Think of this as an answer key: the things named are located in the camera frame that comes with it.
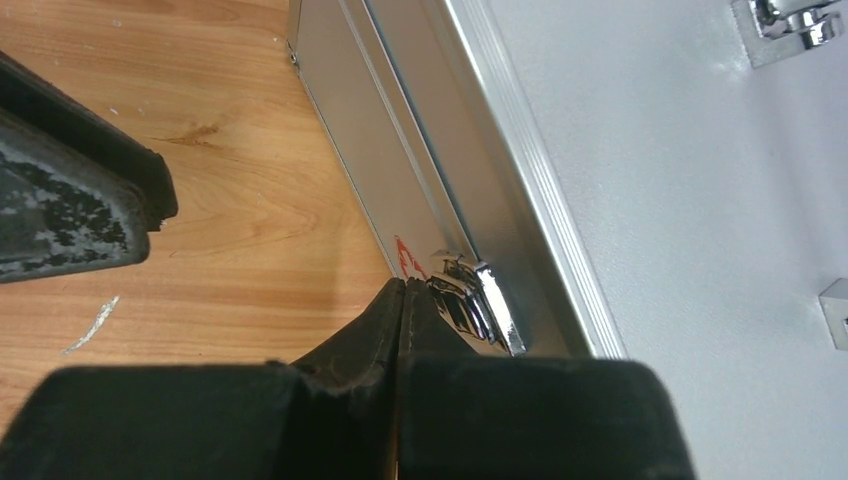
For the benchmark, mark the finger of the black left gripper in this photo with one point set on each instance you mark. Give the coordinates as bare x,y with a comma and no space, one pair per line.
61,213
41,105

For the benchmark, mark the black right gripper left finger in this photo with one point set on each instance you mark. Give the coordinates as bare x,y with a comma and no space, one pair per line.
326,416

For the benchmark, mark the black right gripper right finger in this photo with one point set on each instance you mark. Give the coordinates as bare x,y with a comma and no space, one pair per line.
462,415

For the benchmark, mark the grey metal case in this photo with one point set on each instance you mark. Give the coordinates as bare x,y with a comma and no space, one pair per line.
660,181

